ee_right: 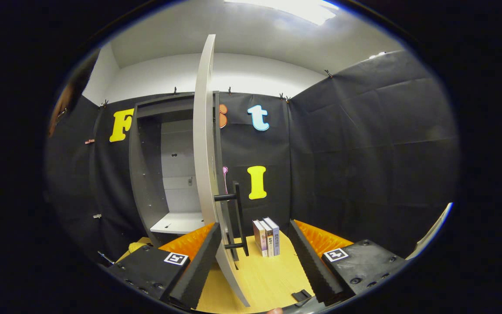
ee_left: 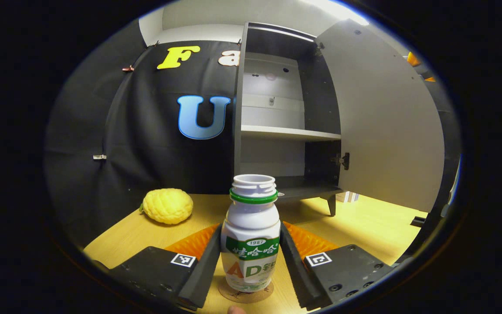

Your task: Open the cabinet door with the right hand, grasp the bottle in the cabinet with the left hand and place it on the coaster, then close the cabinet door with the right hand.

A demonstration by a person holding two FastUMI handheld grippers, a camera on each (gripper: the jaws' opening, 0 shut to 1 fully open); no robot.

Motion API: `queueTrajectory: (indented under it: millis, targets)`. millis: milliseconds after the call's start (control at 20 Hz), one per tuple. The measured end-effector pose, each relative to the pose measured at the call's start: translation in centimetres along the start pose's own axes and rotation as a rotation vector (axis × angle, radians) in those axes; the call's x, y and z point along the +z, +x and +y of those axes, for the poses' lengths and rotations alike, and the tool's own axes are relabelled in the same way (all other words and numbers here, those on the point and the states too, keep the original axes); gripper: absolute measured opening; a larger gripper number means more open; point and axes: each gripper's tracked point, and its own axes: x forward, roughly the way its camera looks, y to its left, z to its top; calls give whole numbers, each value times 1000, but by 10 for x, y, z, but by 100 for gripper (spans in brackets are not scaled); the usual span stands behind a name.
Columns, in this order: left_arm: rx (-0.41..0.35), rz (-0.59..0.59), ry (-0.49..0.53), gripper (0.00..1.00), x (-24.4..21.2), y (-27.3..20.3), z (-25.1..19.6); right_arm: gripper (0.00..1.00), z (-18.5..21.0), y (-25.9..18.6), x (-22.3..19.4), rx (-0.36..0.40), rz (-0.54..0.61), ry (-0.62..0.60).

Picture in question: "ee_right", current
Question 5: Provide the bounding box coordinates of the white cabinet shelf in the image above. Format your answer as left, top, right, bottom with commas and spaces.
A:
150, 212, 204, 235

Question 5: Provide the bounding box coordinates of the grey spine book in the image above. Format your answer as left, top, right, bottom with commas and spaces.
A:
260, 219, 275, 257

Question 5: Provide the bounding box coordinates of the black cabinet door handle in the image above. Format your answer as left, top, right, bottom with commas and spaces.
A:
214, 181, 250, 263

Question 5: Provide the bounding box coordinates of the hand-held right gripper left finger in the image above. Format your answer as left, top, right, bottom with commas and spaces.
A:
107, 222, 222, 310

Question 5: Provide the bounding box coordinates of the beige cabinet door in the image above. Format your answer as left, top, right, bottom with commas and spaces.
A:
192, 34, 251, 308

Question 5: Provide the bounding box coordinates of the black backdrop cloth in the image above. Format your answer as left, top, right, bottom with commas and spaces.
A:
44, 50, 461, 264

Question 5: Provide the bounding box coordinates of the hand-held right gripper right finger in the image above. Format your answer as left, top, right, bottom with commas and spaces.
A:
288, 219, 409, 306

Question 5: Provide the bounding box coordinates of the blue spine book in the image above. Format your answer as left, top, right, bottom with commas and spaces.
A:
263, 217, 281, 256

